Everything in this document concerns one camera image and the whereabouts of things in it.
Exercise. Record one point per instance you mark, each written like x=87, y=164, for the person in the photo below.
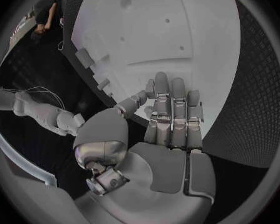
x=47, y=9

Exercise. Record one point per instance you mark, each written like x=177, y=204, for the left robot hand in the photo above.
x=168, y=171

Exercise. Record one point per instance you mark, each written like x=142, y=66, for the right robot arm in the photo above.
x=44, y=113

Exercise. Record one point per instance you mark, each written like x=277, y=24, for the grey block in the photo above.
x=103, y=83
x=84, y=58

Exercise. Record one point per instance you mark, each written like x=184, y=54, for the white task board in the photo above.
x=154, y=31

